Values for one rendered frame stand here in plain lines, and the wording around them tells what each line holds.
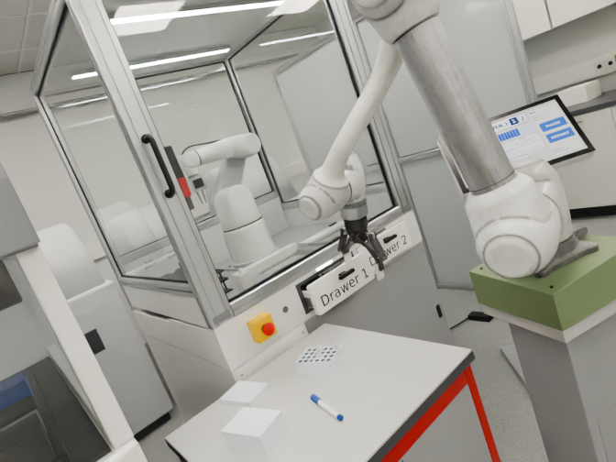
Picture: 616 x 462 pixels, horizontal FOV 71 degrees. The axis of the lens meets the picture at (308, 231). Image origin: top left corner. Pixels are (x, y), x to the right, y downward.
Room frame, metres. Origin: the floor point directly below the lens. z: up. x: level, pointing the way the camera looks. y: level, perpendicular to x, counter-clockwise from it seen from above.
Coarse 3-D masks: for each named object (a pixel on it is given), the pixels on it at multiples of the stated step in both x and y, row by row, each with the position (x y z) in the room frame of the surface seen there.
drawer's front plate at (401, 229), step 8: (400, 224) 1.75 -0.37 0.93; (384, 232) 1.70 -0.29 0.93; (392, 232) 1.72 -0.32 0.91; (400, 232) 1.75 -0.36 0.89; (408, 232) 1.77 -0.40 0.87; (392, 240) 1.71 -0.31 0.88; (400, 240) 1.74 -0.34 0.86; (408, 240) 1.76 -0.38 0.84; (360, 248) 1.61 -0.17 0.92; (384, 248) 1.68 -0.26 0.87; (400, 248) 1.73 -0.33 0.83; (368, 256) 1.63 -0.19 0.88; (392, 256) 1.70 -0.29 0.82
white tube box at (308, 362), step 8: (304, 352) 1.21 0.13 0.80; (312, 352) 1.19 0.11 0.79; (328, 352) 1.16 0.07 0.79; (336, 352) 1.13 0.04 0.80; (344, 352) 1.16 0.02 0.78; (296, 360) 1.17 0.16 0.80; (304, 360) 1.16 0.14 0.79; (312, 360) 1.15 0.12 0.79; (320, 360) 1.12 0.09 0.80; (328, 360) 1.12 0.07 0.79; (336, 360) 1.12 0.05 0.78; (296, 368) 1.16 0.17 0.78; (304, 368) 1.14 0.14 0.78; (312, 368) 1.13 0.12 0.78; (320, 368) 1.12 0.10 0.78; (328, 368) 1.10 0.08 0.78; (336, 368) 1.11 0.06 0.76
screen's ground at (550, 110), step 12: (528, 108) 1.84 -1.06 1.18; (540, 108) 1.82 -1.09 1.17; (552, 108) 1.80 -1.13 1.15; (540, 120) 1.79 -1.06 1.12; (540, 132) 1.75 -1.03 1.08; (552, 132) 1.74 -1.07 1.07; (576, 132) 1.70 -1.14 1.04; (552, 144) 1.71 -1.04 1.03; (564, 144) 1.69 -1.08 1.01; (576, 144) 1.67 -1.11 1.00; (540, 156) 1.70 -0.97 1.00; (552, 156) 1.68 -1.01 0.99
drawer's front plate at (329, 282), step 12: (360, 252) 1.55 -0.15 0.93; (360, 264) 1.52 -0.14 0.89; (324, 276) 1.42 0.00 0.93; (336, 276) 1.45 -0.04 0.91; (348, 276) 1.48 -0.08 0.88; (360, 276) 1.51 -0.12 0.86; (372, 276) 1.54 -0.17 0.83; (312, 288) 1.38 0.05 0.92; (324, 288) 1.41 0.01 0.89; (336, 288) 1.44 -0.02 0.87; (348, 288) 1.47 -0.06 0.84; (312, 300) 1.38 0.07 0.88; (324, 300) 1.40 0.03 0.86; (336, 300) 1.43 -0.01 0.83; (324, 312) 1.39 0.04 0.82
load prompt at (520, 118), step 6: (522, 114) 1.83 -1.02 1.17; (504, 120) 1.84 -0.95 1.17; (510, 120) 1.83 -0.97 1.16; (516, 120) 1.82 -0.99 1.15; (522, 120) 1.81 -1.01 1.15; (528, 120) 1.80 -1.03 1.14; (492, 126) 1.84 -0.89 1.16; (498, 126) 1.84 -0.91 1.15; (504, 126) 1.82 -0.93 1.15; (510, 126) 1.82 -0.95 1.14
